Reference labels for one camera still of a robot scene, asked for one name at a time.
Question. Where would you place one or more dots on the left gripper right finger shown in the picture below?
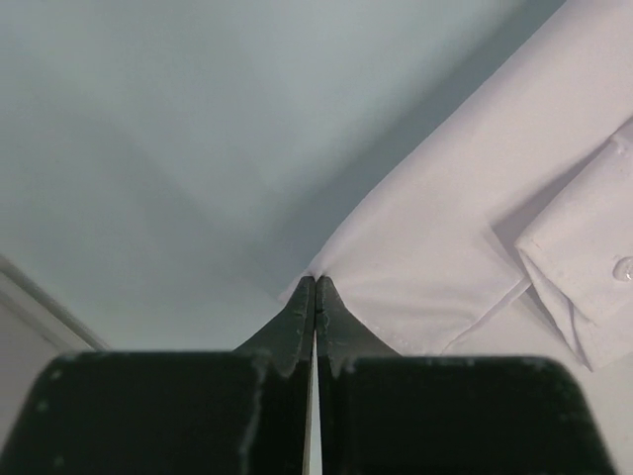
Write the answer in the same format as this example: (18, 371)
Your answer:
(384, 413)

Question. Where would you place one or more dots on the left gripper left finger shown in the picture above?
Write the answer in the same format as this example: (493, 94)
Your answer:
(245, 411)

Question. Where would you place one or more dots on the white long sleeve shirt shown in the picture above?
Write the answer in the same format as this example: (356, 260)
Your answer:
(528, 184)

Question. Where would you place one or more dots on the left aluminium corner post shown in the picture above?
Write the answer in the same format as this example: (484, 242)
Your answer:
(42, 314)

